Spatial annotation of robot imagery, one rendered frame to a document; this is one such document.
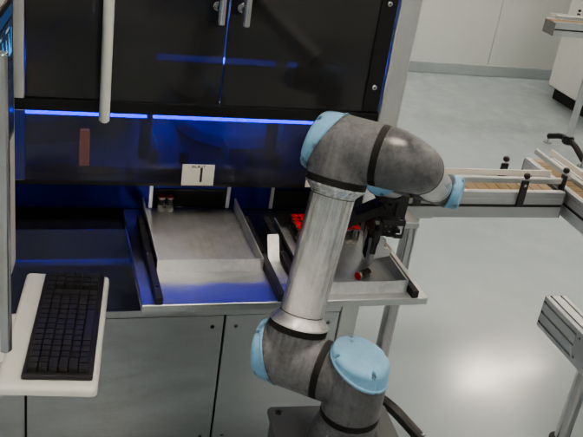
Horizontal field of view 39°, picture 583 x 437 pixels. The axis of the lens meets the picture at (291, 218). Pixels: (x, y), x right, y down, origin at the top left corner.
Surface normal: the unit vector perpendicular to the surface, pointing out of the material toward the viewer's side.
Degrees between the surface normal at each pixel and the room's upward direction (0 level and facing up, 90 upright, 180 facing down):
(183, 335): 90
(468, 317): 0
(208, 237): 0
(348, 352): 7
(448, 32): 90
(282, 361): 73
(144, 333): 90
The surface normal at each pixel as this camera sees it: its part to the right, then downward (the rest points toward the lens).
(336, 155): -0.26, 0.11
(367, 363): 0.26, -0.85
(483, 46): 0.26, 0.46
